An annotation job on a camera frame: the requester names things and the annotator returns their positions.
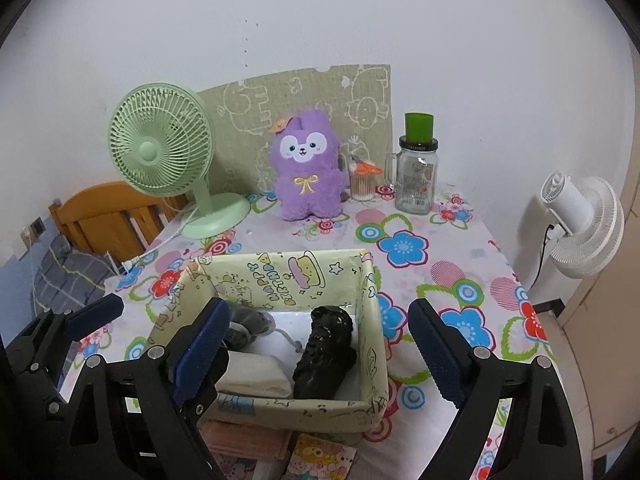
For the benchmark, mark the yellow printed storage box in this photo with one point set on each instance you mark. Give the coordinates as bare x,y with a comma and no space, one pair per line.
280,275

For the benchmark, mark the cotton swab container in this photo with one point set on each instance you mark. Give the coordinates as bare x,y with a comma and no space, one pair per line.
364,189

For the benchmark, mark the blue plaid cloth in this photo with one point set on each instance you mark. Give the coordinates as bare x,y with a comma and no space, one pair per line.
75,270

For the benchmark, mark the white cloth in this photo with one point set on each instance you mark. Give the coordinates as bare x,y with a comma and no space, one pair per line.
255,372

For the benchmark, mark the floral tablecloth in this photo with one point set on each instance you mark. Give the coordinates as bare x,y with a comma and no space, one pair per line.
450,270

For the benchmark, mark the grey fabric item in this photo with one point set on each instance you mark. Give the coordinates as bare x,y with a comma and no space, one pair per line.
245,325

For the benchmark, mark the purple plush toy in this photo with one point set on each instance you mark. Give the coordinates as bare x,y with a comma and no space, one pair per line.
307,190

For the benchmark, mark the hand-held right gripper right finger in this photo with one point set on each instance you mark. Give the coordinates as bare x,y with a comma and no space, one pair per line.
440,355

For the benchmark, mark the green plastic cup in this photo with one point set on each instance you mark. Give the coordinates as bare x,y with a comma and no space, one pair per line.
419,126

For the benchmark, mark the black plastic bag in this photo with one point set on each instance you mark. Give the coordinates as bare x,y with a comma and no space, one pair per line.
322,355

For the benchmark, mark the glass jar mug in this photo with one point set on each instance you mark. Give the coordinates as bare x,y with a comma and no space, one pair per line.
415,185

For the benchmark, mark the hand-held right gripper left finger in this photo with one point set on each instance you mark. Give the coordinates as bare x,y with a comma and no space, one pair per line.
200,355

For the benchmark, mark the cartoon printed card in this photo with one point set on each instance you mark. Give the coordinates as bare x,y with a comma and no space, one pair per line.
320,457

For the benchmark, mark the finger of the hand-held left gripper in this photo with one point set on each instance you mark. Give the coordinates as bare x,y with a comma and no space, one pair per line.
95,315
35,375

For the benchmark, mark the pink packet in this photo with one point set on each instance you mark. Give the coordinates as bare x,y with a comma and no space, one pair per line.
240,440

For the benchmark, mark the wooden chair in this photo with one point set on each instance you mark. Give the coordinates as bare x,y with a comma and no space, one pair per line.
95,210

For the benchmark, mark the green printed mat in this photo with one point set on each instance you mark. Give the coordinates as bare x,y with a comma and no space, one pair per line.
300,90

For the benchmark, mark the orange scissors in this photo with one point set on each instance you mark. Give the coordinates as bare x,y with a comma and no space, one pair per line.
367,169

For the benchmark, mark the white fan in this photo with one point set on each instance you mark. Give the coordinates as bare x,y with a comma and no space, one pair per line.
595,230

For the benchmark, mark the green desk fan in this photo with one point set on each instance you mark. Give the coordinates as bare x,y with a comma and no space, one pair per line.
150,152

